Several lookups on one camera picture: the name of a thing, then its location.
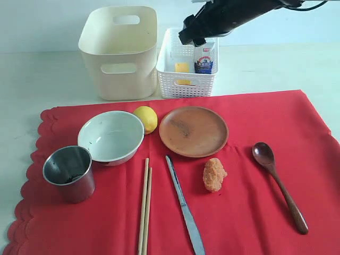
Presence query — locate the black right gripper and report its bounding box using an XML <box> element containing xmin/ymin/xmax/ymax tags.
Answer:
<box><xmin>178</xmin><ymin>0</ymin><xmax>276</xmax><ymax>47</ymax></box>

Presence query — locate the small milk carton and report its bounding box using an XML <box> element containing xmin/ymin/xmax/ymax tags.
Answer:
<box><xmin>193</xmin><ymin>41</ymin><xmax>215</xmax><ymax>74</ymax></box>

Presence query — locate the yellow cheese wedge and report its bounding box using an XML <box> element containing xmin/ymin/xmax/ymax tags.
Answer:
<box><xmin>174</xmin><ymin>62</ymin><xmax>191</xmax><ymax>86</ymax></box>

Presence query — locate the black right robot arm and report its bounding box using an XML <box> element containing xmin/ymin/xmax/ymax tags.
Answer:
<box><xmin>178</xmin><ymin>0</ymin><xmax>327</xmax><ymax>47</ymax></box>

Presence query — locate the white lattice plastic basket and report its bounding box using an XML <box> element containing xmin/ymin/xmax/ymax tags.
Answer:
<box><xmin>156</xmin><ymin>28</ymin><xmax>219</xmax><ymax>98</ymax></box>

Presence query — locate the cream plastic bin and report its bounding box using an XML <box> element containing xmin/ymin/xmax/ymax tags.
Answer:
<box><xmin>78</xmin><ymin>6</ymin><xmax>157</xmax><ymax>100</ymax></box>

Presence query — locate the yellow lemon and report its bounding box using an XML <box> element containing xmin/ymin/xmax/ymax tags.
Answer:
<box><xmin>133</xmin><ymin>106</ymin><xmax>158</xmax><ymax>134</ymax></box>

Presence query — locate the brown wooden plate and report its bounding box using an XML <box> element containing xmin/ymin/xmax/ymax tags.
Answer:
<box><xmin>159</xmin><ymin>106</ymin><xmax>229</xmax><ymax>158</ymax></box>

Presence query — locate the white ceramic bowl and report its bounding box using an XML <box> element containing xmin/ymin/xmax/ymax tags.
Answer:
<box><xmin>77</xmin><ymin>110</ymin><xmax>145</xmax><ymax>166</ymax></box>

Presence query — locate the dark wooden spoon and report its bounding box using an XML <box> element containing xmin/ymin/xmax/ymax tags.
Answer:
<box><xmin>252</xmin><ymin>142</ymin><xmax>309</xmax><ymax>235</ymax></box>

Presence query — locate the fried chicken nugget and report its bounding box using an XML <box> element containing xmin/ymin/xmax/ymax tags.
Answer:
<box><xmin>203</xmin><ymin>158</ymin><xmax>227</xmax><ymax>192</ymax></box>

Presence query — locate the red scalloped tablecloth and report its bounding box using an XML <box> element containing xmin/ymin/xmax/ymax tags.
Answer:
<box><xmin>4</xmin><ymin>90</ymin><xmax>339</xmax><ymax>254</ymax></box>

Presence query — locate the stainless steel cup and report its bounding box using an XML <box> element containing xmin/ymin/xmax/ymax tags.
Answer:
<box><xmin>42</xmin><ymin>146</ymin><xmax>96</xmax><ymax>203</ymax></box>

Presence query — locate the left wooden chopstick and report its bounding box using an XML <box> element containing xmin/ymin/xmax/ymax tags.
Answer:
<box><xmin>138</xmin><ymin>158</ymin><xmax>149</xmax><ymax>255</ymax></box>

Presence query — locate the wooden chopstick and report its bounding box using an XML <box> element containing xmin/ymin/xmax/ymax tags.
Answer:
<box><xmin>142</xmin><ymin>167</ymin><xmax>152</xmax><ymax>255</ymax></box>
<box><xmin>138</xmin><ymin>158</ymin><xmax>149</xmax><ymax>255</ymax></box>

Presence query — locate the right wooden chopstick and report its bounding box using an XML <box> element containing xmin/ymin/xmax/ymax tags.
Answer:
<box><xmin>142</xmin><ymin>167</ymin><xmax>152</xmax><ymax>255</ymax></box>

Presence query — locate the silver table knife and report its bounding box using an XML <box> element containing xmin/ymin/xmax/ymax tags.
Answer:
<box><xmin>165</xmin><ymin>155</ymin><xmax>206</xmax><ymax>254</ymax></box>

